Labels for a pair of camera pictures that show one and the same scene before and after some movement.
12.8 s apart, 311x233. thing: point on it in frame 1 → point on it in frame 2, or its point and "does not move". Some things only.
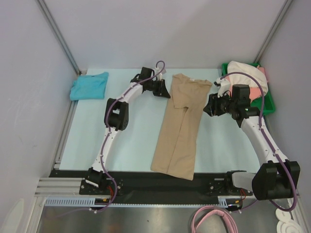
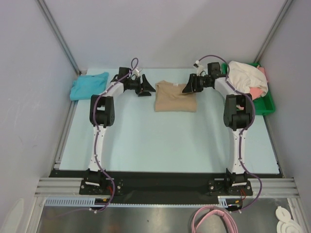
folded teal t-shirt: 89,87 does not move
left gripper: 162,90 → 146,85
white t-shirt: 244,79 does not move
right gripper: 214,107 → 193,82
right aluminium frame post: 286,8 does not move
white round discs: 285,225 does not move
